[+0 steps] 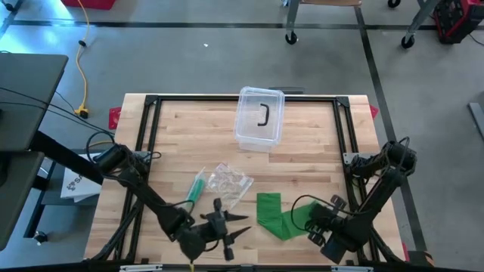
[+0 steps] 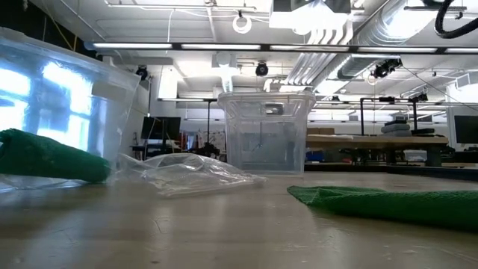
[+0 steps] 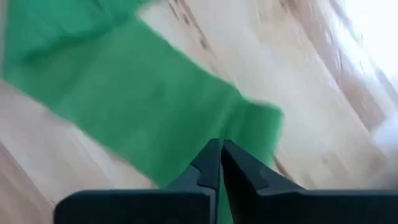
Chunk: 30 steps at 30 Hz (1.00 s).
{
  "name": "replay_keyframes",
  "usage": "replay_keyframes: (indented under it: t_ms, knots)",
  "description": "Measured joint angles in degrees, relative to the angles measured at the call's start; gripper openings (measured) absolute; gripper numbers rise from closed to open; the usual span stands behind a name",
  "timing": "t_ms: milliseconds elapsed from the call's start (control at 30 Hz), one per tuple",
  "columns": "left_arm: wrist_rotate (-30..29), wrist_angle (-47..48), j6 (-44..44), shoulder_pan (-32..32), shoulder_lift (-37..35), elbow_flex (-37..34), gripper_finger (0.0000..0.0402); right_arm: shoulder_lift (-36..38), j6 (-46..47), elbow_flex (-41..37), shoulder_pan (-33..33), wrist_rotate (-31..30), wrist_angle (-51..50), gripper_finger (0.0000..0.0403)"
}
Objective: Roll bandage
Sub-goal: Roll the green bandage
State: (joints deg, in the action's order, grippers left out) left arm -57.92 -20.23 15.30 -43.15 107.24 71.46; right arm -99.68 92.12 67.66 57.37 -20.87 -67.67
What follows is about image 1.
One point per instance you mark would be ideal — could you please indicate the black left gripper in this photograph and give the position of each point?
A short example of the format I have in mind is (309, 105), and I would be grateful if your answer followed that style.
(215, 234)

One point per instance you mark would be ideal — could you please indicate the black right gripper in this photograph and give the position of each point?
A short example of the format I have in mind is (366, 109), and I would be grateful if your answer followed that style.
(329, 223)

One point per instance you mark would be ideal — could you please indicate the green bandage strip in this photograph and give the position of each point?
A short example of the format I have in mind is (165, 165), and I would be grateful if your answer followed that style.
(270, 215)

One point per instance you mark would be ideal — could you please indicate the clear plastic zip bag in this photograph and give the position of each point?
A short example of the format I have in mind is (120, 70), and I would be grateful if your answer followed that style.
(228, 185)

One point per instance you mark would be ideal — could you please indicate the green bandage with white core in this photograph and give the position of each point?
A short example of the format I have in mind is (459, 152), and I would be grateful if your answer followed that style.
(196, 190)

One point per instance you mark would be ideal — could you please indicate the clear zip bag white label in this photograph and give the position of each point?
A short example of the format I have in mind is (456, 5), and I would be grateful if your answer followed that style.
(198, 174)

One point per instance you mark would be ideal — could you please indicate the clear plastic container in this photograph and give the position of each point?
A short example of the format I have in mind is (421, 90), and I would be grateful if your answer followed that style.
(249, 124)

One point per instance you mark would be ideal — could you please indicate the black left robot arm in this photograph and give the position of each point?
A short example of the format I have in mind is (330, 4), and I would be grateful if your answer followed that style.
(143, 189)

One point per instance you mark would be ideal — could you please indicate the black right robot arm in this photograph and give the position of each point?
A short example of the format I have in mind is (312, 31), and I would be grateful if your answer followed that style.
(378, 192)

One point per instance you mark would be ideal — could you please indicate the small yellow tag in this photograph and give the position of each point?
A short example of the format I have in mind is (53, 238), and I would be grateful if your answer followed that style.
(191, 266)

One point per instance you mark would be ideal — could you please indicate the red plastic tag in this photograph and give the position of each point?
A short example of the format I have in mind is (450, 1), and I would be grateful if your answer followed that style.
(373, 112)
(114, 118)

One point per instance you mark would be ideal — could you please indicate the white printed paper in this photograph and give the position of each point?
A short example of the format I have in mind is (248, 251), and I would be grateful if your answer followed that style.
(75, 185)

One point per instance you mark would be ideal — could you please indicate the grey metal bar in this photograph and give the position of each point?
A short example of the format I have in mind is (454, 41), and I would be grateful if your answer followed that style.
(477, 121)

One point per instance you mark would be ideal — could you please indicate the black caster wheel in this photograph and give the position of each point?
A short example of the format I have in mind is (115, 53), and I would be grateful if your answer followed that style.
(40, 237)

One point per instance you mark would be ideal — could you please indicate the grey metal cart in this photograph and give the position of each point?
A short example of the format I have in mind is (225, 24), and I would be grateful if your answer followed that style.
(292, 19)
(416, 22)

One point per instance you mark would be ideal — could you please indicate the grey desk top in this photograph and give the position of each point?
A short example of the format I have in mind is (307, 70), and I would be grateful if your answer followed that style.
(15, 196)
(30, 94)

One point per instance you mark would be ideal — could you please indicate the red and black crate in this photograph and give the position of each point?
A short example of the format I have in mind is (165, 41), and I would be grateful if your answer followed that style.
(459, 19)

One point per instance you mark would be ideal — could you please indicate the red flat object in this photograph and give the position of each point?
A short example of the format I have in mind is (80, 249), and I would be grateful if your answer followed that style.
(90, 4)

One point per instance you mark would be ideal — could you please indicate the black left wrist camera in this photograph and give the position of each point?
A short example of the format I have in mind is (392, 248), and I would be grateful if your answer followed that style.
(216, 222)

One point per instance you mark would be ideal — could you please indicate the silver mounting bracket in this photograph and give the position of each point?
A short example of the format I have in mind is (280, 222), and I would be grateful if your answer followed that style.
(351, 269)
(140, 268)

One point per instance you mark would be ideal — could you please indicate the silver corner bracket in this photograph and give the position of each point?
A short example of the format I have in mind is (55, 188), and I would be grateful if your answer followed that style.
(348, 156)

